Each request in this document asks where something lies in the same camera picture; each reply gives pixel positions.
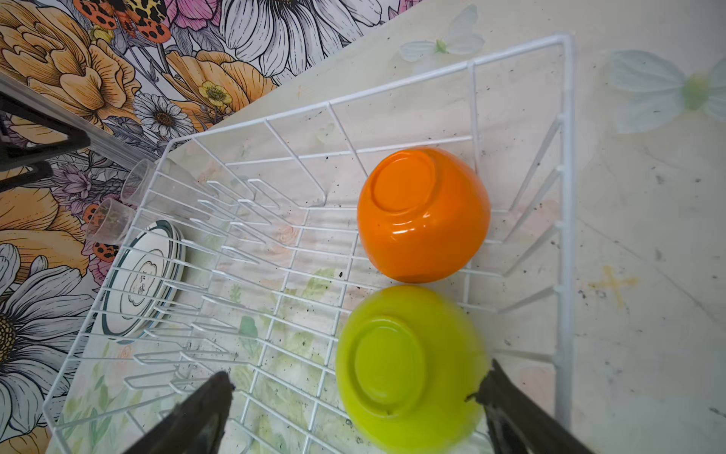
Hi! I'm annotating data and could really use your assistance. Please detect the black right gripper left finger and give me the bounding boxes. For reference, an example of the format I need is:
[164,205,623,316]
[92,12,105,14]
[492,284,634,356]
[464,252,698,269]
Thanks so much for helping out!
[126,371,236,454]

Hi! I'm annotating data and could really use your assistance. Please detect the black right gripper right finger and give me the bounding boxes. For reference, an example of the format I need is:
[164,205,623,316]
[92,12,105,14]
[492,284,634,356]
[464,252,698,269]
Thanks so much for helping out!
[466,361,591,454]

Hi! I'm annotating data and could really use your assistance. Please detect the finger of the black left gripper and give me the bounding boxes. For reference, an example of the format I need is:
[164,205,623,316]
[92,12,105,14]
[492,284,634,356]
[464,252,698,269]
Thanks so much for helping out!
[0,161,53,193]
[1,94,91,170]

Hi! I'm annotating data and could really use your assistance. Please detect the clear plastic glass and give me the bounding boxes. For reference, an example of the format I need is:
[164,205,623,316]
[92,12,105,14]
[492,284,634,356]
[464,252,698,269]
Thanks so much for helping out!
[86,199,136,246]
[120,159,216,221]

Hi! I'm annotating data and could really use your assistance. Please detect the lime green plastic bowl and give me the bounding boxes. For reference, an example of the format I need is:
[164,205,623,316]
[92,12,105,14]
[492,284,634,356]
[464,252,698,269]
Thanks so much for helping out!
[336,286,491,453]

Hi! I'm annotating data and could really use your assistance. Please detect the teal rimmed back plate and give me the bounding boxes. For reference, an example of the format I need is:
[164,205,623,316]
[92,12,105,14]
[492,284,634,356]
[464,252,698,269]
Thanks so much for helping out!
[100,221,186,344]

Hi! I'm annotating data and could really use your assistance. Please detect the orange plastic bowl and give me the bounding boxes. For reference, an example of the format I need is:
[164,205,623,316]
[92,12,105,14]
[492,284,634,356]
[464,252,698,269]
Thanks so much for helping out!
[357,148,491,284]

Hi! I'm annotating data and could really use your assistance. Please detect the white wire dish rack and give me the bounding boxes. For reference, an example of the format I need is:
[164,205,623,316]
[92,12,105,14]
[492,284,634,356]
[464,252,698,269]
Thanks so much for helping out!
[43,34,575,453]

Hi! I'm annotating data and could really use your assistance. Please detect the floral table mat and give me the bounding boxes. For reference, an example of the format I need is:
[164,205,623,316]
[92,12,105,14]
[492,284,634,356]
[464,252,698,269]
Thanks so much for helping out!
[50,1,725,453]

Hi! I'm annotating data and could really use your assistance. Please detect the aluminium corner post left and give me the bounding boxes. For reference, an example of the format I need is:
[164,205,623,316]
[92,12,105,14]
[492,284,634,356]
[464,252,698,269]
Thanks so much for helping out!
[1,75,159,169]

